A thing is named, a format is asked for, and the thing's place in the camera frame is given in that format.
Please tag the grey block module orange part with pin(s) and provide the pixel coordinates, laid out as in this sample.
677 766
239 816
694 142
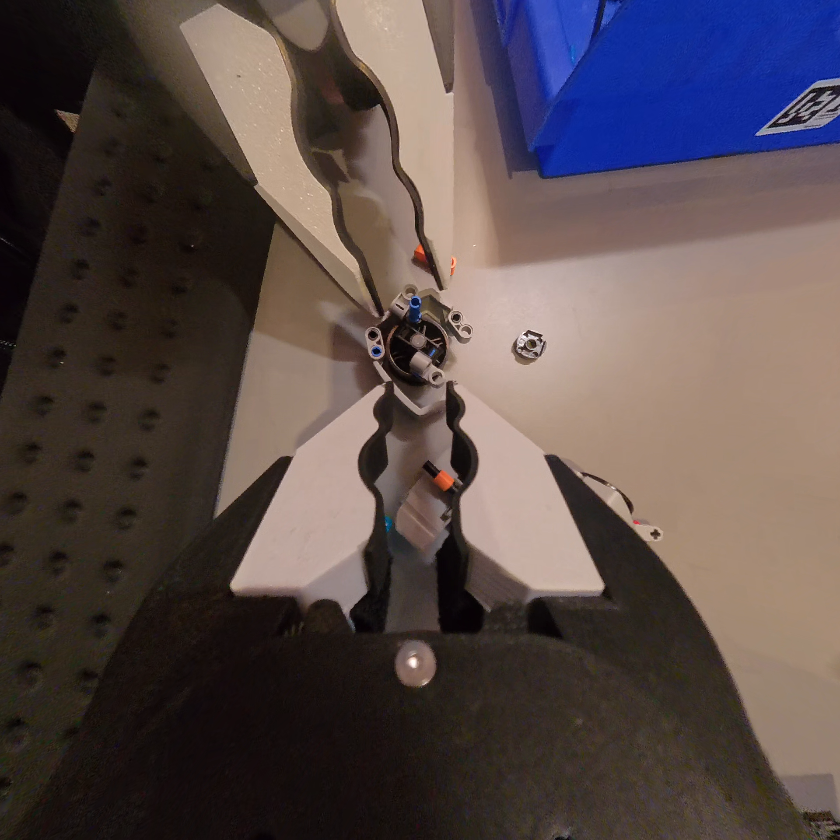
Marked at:
649 530

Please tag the small grey panel orange pin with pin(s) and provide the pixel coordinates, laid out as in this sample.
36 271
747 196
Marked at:
423 518

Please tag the blue plastic bin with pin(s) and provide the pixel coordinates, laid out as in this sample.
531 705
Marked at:
656 79

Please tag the person's left hand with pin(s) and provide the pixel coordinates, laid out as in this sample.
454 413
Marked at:
341 98

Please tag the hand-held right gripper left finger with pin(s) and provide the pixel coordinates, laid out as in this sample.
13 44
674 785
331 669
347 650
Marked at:
302 525

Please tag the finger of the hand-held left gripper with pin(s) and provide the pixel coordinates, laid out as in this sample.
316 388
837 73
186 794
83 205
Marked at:
420 131
262 131

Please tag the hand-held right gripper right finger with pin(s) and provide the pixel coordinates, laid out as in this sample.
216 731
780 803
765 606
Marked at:
531 525

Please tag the grey curved panel block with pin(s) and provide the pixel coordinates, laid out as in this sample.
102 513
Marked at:
463 328

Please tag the small black round block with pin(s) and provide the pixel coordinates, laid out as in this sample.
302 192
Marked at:
530 345

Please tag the small orange block pin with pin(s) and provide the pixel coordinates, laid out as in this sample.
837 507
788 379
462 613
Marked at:
420 253

